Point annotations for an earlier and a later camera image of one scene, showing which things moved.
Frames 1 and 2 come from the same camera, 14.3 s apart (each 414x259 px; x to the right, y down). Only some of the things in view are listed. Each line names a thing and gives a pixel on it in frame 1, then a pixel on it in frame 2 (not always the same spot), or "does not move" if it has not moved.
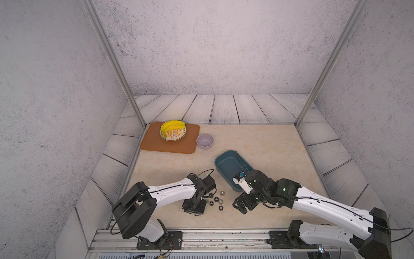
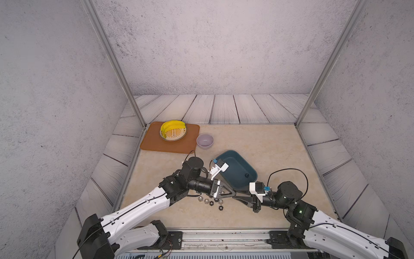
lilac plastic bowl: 205,141 does not move
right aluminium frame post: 360,8 does not move
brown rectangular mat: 152,140 does not move
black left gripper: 190,211 to 214,188
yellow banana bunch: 170,124 does not move
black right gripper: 243,197 to 254,202
